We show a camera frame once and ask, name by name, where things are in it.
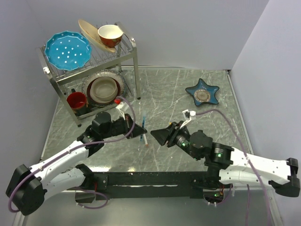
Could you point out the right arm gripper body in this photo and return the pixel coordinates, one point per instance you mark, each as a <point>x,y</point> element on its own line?
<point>179,136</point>

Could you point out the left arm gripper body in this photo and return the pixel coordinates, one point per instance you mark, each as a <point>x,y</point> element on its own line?
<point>124,126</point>

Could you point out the blue pen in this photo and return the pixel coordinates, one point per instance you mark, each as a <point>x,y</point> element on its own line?
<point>142,125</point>

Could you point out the white marker with red end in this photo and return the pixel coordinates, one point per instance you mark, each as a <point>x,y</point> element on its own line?
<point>145,140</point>

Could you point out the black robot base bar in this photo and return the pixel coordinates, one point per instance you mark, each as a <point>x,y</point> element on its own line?
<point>118,185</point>

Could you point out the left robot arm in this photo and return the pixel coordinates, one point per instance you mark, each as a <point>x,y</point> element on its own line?
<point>30,186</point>

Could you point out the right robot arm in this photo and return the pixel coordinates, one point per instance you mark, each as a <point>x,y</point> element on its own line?
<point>229,165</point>

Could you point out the beige bowl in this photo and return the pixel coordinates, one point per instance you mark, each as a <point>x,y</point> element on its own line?
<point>103,90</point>

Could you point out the blue star-shaped dish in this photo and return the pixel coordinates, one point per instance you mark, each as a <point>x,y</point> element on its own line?
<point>203,93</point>

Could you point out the red mug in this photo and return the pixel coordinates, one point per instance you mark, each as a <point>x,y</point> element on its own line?
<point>78,103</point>

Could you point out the steel dish rack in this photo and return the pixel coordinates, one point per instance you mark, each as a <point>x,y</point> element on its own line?
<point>101,59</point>

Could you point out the red and white bowl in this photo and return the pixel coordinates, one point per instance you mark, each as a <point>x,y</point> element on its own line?
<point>110,35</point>

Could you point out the blue polka dot plate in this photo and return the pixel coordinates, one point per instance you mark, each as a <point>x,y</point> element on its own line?
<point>68,50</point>

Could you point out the cream oval plate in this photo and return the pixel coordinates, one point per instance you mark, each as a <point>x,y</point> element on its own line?
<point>91,34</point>

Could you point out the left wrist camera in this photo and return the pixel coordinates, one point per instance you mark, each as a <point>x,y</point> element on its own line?
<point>121,107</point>

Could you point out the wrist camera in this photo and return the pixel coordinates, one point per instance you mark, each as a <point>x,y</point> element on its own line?
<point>121,107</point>
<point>188,117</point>

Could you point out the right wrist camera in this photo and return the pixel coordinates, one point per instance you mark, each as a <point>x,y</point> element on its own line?
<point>188,117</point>

